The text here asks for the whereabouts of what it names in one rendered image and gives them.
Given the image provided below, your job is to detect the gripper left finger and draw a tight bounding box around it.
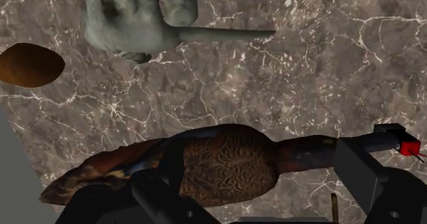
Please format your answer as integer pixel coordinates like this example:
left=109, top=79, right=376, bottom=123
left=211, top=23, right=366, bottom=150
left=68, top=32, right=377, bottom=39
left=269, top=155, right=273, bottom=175
left=55, top=138, right=222, bottom=224

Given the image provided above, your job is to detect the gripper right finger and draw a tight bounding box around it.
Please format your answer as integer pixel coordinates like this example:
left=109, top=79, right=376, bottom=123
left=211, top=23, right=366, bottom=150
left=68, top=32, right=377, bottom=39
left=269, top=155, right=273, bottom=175
left=333, top=136, right=427, bottom=224

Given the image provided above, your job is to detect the brown bird figure red head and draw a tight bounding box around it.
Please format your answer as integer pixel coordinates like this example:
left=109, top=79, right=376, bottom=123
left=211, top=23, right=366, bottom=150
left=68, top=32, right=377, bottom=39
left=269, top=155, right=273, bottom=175
left=39, top=123, right=427, bottom=208

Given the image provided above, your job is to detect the grey animal figure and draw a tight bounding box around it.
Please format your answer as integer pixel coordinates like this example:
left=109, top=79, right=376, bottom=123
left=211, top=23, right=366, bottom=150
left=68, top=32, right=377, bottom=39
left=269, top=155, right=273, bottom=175
left=83, top=0, right=277, bottom=64

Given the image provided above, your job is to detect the brown oval thing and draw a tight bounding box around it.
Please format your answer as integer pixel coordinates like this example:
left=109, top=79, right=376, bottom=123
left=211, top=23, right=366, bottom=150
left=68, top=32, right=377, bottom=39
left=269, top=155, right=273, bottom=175
left=0, top=42, right=66, bottom=88

